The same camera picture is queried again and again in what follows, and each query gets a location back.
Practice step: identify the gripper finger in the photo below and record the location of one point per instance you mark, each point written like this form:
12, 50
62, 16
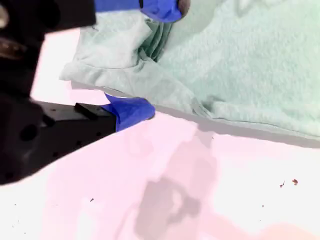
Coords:
160, 10
75, 130

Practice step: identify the pale green T-shirt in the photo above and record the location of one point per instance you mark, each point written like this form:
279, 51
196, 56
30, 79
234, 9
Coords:
225, 62

